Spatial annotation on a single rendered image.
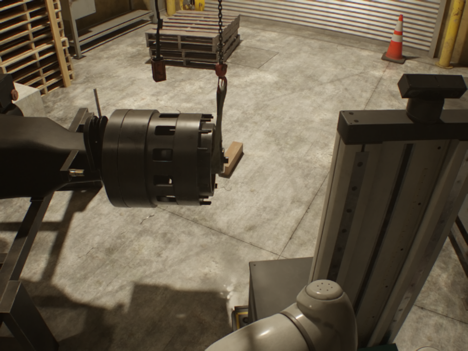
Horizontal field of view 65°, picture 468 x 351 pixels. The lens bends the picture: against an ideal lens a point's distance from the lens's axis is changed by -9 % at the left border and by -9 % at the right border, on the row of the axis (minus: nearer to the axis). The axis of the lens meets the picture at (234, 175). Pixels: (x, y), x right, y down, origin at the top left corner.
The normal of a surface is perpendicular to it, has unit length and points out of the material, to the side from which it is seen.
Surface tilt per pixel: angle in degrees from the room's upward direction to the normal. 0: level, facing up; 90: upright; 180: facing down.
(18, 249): 0
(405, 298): 90
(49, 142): 27
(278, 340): 6
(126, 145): 40
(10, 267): 0
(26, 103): 90
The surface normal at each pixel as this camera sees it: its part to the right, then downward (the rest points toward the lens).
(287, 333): 0.15, -0.81
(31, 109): 0.88, 0.29
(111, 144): -0.03, -0.21
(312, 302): -0.48, -0.52
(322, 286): -0.03, -0.97
